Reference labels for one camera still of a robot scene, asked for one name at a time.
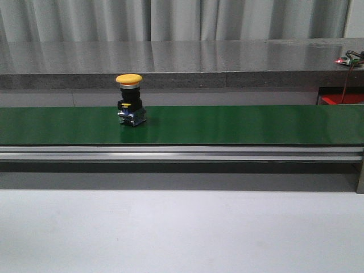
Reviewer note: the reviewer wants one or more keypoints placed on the aluminium conveyor frame rail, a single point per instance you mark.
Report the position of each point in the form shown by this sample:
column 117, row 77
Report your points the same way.
column 179, row 153

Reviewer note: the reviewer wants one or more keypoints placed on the small green circuit board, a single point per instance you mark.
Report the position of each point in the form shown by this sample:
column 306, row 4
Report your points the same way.
column 347, row 61

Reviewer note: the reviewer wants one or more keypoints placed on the yellow push button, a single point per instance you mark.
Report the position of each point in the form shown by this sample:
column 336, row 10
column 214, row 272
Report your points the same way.
column 130, row 108

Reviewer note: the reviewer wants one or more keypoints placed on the green conveyor belt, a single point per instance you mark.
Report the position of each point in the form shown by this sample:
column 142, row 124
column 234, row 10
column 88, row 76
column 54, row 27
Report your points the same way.
column 256, row 125

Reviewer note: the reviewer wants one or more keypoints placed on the grey stone counter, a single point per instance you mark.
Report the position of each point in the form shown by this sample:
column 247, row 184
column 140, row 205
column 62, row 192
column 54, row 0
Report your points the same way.
column 180, row 64

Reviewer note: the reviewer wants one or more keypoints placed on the red plastic tray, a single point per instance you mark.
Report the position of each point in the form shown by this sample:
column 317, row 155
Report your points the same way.
column 335, row 99

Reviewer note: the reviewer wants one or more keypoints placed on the grey conveyor support leg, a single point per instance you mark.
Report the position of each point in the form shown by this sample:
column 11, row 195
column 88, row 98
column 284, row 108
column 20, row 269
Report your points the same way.
column 360, row 184

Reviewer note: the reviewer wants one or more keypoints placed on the white curtain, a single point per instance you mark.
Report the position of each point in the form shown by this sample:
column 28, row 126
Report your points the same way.
column 109, row 21

